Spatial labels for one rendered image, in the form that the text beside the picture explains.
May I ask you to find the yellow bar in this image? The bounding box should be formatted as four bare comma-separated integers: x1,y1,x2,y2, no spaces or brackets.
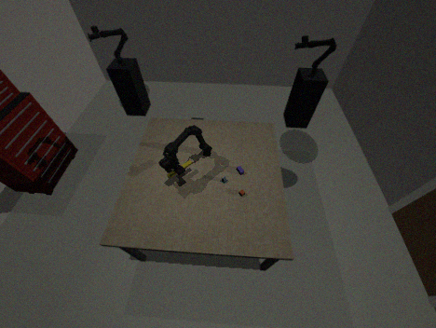
167,160,192,178

